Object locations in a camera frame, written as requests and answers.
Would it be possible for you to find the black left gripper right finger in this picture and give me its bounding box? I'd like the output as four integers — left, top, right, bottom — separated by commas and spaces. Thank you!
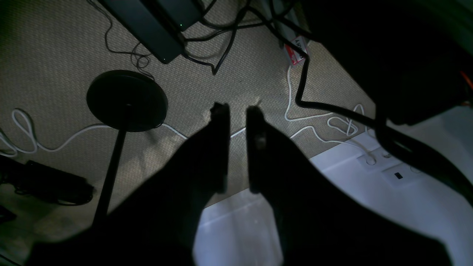
246, 106, 452, 266

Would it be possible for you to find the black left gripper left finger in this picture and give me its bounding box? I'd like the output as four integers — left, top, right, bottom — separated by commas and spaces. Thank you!
26, 103, 230, 266

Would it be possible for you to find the black round lamp stand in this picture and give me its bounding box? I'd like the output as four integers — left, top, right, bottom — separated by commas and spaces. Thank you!
86, 70, 168, 226

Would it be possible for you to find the black power strip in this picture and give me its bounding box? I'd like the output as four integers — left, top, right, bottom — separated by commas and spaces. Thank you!
0, 156, 94, 207

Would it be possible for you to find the red white label tag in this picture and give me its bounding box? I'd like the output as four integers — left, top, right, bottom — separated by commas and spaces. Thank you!
285, 36, 309, 66

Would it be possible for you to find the black power brick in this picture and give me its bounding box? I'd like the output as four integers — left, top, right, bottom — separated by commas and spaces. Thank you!
99, 0, 204, 64

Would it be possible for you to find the white floor cable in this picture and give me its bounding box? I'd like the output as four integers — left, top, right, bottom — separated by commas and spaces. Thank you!
0, 65, 377, 157

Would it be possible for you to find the thick black cable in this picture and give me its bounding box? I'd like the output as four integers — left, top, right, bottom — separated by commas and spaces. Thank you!
295, 55, 473, 204

